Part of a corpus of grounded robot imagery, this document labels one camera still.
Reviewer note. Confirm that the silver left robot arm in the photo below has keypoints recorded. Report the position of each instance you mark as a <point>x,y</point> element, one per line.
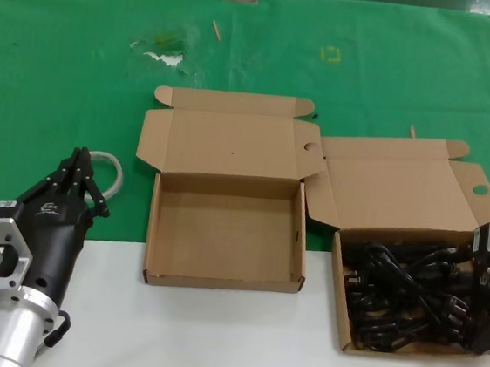
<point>5,333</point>

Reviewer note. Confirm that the open cardboard box round hole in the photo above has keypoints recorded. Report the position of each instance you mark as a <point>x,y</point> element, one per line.
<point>231,147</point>

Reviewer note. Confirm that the green table cloth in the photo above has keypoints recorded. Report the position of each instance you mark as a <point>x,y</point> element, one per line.
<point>62,85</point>

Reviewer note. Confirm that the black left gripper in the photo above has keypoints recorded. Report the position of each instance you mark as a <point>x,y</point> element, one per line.
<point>57,234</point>

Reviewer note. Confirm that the small black debris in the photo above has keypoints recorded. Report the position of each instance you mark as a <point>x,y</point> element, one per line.
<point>314,116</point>

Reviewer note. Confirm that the clear tape roll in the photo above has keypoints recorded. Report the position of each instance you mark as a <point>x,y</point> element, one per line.
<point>117,170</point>

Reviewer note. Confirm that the open cardboard box oval hole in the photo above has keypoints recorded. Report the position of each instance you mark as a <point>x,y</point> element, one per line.
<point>381,184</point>

